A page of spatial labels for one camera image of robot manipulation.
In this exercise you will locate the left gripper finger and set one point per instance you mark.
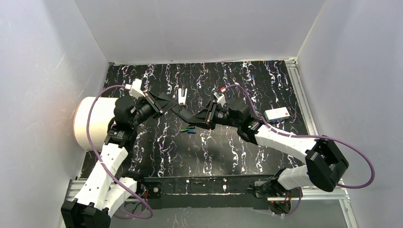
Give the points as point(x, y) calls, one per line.
point(161, 102)
point(175, 108)

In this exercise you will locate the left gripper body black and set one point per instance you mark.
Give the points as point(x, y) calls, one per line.
point(154, 103)

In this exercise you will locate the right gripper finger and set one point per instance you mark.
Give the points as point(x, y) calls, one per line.
point(201, 119)
point(214, 106)

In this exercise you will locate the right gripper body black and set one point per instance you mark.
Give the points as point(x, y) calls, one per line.
point(210, 111)

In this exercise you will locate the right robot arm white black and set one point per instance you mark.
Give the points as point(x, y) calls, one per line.
point(323, 163)

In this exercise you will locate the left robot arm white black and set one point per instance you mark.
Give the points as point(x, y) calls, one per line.
point(103, 193)

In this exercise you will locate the white battery cover piece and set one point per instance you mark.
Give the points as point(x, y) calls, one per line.
point(182, 96)

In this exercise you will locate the white cylindrical bin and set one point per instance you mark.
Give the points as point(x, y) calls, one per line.
point(101, 115)

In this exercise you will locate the white battery box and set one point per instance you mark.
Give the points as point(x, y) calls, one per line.
point(277, 114)

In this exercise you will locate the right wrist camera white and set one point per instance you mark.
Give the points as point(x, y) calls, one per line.
point(220, 96)

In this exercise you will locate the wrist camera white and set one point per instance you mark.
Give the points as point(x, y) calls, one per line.
point(134, 89)
point(220, 96)

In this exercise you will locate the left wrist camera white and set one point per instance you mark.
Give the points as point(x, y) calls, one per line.
point(134, 89)

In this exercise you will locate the aluminium frame rail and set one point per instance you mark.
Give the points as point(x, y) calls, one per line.
point(312, 193)

